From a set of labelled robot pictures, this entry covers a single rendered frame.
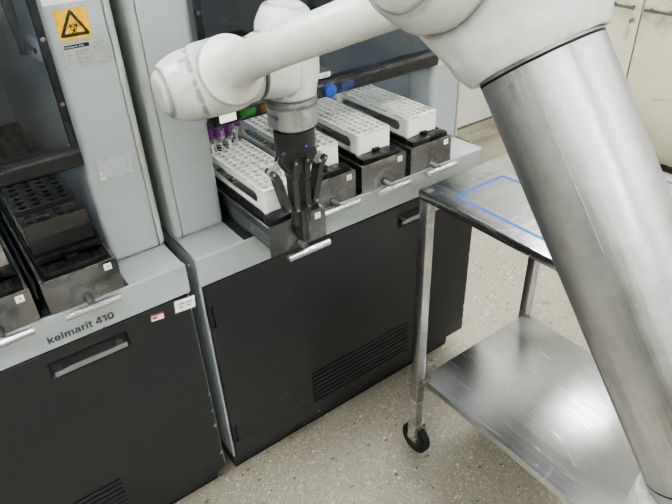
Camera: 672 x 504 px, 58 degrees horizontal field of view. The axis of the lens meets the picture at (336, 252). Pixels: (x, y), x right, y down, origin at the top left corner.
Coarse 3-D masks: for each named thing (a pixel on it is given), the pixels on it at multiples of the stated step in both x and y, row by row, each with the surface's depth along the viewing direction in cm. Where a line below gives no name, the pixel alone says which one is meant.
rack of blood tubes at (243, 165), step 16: (240, 144) 136; (224, 160) 130; (240, 160) 129; (256, 160) 129; (272, 160) 129; (224, 176) 134; (240, 176) 123; (256, 176) 124; (240, 192) 126; (256, 192) 119; (272, 192) 118; (272, 208) 119
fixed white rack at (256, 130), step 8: (248, 120) 149; (256, 120) 149; (264, 120) 148; (248, 128) 147; (256, 128) 144; (264, 128) 144; (248, 136) 149; (256, 136) 150; (264, 136) 142; (272, 136) 139; (320, 136) 139; (256, 144) 147; (264, 144) 145; (272, 144) 146; (320, 144) 135; (328, 144) 134; (336, 144) 135; (272, 152) 141; (328, 152) 134; (336, 152) 136; (328, 160) 135; (336, 160) 137
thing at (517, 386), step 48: (432, 192) 123; (480, 192) 122; (432, 240) 130; (528, 240) 107; (528, 288) 168; (528, 336) 165; (432, 384) 152; (480, 384) 151; (528, 384) 151; (576, 384) 150; (528, 432) 138; (576, 432) 138; (576, 480) 128; (624, 480) 127
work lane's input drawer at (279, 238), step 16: (224, 192) 130; (224, 208) 132; (240, 208) 124; (256, 208) 121; (320, 208) 122; (240, 224) 127; (256, 224) 120; (272, 224) 117; (288, 224) 119; (320, 224) 124; (272, 240) 118; (288, 240) 121; (272, 256) 120; (288, 256) 118
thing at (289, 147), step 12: (276, 132) 106; (312, 132) 107; (276, 144) 107; (288, 144) 106; (300, 144) 106; (312, 144) 108; (276, 156) 109; (288, 156) 108; (300, 156) 110; (312, 156) 112; (288, 168) 110; (300, 168) 111
